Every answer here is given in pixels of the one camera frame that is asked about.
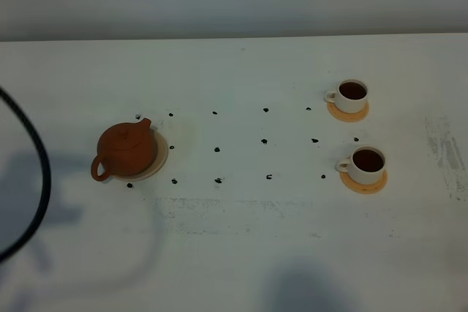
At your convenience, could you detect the brown clay teapot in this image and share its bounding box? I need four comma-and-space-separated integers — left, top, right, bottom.
91, 118, 157, 181

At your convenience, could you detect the cream round teapot coaster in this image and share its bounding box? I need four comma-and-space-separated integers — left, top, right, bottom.
113, 129, 169, 183

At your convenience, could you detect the far orange round coaster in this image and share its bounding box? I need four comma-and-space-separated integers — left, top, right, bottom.
327, 102, 369, 123

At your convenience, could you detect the orange round coaster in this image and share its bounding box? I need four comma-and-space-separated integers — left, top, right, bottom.
339, 169, 388, 194
327, 102, 369, 123

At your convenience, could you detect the far white teacup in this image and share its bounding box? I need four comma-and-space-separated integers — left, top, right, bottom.
325, 80, 369, 114

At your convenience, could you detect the white teacup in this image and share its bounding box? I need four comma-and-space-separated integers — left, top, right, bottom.
336, 145, 386, 185
325, 80, 369, 114

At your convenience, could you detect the near orange round coaster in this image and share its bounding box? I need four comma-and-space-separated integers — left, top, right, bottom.
339, 169, 388, 194

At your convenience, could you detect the near white teacup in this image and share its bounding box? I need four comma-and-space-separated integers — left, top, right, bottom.
336, 145, 386, 185

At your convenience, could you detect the black braided camera cable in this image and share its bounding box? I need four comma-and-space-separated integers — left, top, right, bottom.
0, 86, 52, 262

